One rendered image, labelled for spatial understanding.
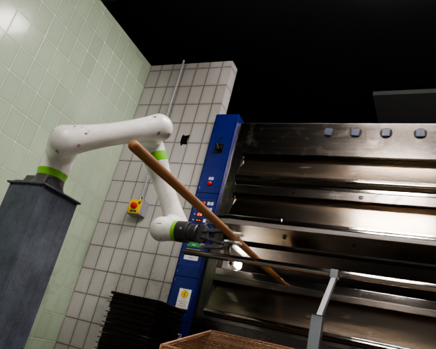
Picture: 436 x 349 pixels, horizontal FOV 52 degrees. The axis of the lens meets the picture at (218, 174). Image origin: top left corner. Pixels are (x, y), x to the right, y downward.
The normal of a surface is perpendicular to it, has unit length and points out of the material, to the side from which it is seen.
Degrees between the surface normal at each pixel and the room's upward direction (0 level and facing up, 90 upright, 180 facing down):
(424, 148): 90
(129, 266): 90
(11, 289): 90
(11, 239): 90
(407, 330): 70
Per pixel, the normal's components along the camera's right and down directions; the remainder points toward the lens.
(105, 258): -0.36, -0.43
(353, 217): -0.26, -0.71
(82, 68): 0.90, 0.05
